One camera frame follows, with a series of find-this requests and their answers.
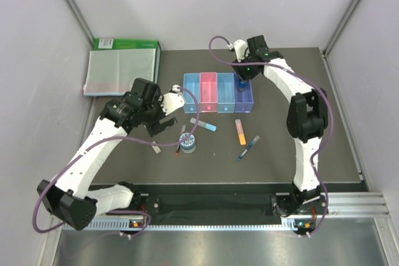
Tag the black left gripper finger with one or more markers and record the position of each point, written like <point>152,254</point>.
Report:
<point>153,128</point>
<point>165,124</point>

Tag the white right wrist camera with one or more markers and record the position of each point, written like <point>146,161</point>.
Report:
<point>239,47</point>

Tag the aluminium frame rail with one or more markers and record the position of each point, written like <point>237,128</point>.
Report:
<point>344,205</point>

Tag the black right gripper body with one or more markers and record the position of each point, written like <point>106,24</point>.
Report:
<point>245,71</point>

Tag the grey teal highlighter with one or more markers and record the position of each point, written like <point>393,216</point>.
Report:
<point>203,124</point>

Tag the round blue patterned tin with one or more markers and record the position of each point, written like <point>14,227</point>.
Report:
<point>188,143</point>

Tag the green file box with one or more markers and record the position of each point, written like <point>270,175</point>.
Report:
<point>125,44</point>

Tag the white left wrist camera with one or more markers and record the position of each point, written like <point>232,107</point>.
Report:
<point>173,100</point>

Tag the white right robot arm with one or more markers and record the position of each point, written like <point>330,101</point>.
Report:
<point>307,117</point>

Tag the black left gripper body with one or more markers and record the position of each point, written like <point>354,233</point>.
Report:
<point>153,111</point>

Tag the sky blue drawer bin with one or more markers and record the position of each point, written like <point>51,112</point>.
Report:
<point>226,93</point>

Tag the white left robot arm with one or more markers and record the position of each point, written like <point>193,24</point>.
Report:
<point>68,196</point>

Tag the blue capped ink bottle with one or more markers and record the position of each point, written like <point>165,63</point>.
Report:
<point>242,86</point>

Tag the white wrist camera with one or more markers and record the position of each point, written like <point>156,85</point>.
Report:
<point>239,47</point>
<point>173,100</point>

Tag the pink drawer bin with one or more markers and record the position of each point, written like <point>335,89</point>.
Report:
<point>209,92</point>

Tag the red gel pen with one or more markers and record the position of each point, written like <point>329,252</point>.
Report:
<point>182,132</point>

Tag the pink orange highlighter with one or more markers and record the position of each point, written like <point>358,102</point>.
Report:
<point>240,131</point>

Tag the blue gel pen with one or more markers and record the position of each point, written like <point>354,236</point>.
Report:
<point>249,146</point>

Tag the translucent mesh zipper pouch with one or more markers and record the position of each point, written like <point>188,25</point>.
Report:
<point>113,72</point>

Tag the white eraser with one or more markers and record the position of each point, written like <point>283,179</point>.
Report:
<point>156,148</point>

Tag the purple drawer bin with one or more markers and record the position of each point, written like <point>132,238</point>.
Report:
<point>244,98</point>

